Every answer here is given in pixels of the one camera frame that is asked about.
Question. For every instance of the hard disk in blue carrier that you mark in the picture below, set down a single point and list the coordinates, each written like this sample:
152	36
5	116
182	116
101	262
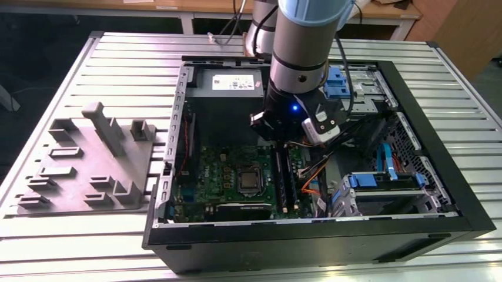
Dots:
362	180

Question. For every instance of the black open PC case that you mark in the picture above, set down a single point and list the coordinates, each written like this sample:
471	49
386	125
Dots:
274	243

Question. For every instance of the grey power supply unit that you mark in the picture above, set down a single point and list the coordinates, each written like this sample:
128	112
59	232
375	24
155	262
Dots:
223	114

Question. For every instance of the wooden desk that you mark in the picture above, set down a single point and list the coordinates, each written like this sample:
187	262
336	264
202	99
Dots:
97	2

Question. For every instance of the metal drive cage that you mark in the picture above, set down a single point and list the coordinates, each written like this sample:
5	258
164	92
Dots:
368	102

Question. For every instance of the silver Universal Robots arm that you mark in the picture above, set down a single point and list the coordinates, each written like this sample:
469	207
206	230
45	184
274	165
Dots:
298	44

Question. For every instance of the grey parts rack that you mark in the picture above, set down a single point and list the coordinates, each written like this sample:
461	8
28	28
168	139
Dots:
97	164

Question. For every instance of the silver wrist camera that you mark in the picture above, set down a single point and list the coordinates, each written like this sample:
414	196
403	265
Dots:
314	132

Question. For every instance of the black graphics card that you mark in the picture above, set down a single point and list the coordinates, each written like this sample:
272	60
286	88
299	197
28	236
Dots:
243	210

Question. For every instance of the RAM stick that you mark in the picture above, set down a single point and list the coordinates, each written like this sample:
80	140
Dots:
280	179
291	179

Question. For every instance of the metal disk bay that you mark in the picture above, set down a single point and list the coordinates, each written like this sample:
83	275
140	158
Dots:
347	205

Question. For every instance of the blue drive bay latch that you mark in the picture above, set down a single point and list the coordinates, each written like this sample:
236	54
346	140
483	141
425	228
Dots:
336	88

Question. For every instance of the green motherboard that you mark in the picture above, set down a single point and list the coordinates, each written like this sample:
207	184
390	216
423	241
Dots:
215	164

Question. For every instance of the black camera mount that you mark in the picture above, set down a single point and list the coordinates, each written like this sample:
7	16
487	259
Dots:
310	102

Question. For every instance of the silver CPU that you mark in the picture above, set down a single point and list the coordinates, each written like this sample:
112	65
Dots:
250	179

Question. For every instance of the brown wooden panel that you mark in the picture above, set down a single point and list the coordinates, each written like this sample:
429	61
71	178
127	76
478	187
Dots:
462	29

